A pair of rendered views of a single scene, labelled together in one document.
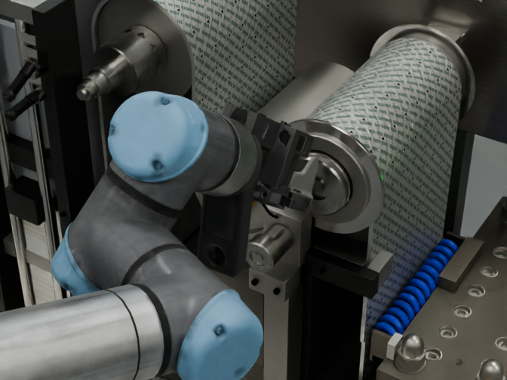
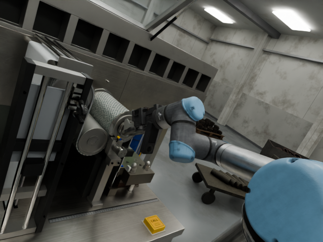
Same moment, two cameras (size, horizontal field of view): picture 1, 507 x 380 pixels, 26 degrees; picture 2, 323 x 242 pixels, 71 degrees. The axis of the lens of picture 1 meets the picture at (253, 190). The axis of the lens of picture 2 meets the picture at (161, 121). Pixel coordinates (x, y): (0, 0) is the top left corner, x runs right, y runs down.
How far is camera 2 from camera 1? 112 cm
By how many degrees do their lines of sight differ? 73
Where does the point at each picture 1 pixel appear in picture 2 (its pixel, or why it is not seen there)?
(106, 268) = (203, 146)
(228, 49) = not seen: hidden behind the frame
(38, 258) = (24, 193)
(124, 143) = (197, 111)
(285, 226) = (118, 143)
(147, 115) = (198, 102)
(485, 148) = not seen: outside the picture
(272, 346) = (102, 184)
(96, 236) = (195, 139)
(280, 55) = not seen: hidden behind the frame
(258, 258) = (122, 153)
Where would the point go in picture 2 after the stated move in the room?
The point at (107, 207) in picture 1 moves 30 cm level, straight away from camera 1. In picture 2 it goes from (192, 131) to (98, 89)
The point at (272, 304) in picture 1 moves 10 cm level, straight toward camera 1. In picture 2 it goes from (107, 169) to (128, 182)
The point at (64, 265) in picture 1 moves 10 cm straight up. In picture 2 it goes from (190, 151) to (206, 119)
